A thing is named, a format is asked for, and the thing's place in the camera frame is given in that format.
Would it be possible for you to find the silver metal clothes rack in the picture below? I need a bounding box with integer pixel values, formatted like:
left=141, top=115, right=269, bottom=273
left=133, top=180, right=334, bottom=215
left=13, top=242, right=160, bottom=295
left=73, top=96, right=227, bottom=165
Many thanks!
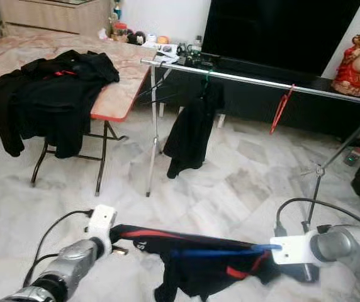
left=140, top=57, right=360, bottom=232

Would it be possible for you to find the light wooden sideboard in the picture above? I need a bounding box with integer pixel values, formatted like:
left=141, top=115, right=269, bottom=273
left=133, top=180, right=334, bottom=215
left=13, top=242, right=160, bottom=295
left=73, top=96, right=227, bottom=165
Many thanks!
left=0, top=0, right=113, bottom=35

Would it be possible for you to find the black flat screen television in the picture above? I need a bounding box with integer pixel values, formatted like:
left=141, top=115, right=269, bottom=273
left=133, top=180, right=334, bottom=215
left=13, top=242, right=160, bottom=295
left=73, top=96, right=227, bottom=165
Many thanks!
left=201, top=0, right=360, bottom=77

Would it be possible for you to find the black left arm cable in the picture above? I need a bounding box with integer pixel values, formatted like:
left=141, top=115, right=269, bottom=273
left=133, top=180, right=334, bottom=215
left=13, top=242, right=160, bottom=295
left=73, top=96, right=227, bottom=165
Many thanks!
left=23, top=211, right=96, bottom=289

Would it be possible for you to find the red robed laughing Buddha statue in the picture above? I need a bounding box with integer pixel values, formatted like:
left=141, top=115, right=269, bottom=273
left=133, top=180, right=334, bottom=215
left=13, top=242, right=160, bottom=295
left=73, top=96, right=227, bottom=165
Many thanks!
left=332, top=33, right=360, bottom=97

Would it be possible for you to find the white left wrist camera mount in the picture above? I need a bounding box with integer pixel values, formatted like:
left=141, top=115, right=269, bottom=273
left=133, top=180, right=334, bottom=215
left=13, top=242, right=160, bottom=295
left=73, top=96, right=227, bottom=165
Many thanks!
left=87, top=204, right=118, bottom=243

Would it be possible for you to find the blue plastic hanger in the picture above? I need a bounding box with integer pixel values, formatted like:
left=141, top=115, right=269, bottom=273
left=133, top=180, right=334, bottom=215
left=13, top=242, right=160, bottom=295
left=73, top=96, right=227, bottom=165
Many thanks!
left=167, top=243, right=284, bottom=260

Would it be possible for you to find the black Mickey plush ball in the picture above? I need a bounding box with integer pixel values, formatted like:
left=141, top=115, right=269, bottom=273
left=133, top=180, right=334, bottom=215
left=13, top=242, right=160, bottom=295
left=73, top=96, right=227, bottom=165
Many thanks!
left=129, top=31, right=147, bottom=46

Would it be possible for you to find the marble pattern folding table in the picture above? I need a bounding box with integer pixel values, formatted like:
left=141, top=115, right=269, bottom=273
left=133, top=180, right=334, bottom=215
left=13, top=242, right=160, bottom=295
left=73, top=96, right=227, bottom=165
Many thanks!
left=0, top=33, right=157, bottom=197

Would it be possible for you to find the red plastic hanger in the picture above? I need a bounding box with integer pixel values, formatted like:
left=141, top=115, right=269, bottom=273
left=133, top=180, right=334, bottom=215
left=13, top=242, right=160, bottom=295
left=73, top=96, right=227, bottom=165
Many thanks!
left=270, top=84, right=296, bottom=135

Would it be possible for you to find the grey power adapter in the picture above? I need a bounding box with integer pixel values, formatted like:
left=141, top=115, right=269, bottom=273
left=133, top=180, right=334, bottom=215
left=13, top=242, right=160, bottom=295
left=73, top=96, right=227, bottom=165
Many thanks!
left=345, top=146, right=360, bottom=166

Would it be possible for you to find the black low TV cabinet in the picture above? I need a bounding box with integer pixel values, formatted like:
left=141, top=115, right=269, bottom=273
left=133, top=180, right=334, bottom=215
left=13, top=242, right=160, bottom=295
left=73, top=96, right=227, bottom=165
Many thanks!
left=158, top=53, right=360, bottom=140

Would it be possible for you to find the black desk gadget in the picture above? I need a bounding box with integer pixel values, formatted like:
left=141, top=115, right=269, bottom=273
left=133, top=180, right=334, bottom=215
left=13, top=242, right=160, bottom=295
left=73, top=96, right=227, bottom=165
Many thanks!
left=177, top=43, right=215, bottom=67

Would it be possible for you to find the navy shirt with red trim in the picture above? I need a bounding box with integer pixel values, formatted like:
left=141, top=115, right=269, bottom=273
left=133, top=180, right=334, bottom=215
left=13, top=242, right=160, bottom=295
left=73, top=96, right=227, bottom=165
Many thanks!
left=110, top=223, right=319, bottom=302

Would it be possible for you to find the black wire hanger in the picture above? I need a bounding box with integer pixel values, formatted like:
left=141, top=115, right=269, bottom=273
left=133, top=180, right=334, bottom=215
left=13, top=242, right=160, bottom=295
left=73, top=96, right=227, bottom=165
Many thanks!
left=138, top=63, right=177, bottom=104

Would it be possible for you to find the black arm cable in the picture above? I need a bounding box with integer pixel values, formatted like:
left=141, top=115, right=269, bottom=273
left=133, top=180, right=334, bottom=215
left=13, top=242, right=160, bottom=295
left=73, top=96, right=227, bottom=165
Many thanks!
left=23, top=211, right=96, bottom=289
left=274, top=197, right=360, bottom=238

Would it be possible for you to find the black polo shirt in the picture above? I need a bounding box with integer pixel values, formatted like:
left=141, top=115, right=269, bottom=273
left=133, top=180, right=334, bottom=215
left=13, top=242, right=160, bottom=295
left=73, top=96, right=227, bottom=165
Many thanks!
left=163, top=81, right=226, bottom=179

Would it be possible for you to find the stack of papers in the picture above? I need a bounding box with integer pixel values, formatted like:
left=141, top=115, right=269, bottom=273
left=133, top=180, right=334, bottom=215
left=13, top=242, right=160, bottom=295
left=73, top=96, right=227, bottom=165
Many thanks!
left=144, top=43, right=182, bottom=62

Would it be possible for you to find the jar with red lid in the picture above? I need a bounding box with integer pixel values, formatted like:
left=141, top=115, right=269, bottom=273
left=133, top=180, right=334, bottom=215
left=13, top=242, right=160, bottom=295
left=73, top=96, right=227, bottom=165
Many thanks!
left=114, top=23, right=129, bottom=42

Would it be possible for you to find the black shirt red neck label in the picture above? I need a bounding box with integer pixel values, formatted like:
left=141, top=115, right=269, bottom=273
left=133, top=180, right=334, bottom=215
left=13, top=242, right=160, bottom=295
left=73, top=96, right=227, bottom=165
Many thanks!
left=0, top=49, right=121, bottom=159

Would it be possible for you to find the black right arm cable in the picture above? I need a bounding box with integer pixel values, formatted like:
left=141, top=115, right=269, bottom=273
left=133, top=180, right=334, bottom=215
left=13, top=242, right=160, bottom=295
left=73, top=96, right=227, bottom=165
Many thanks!
left=274, top=197, right=360, bottom=238

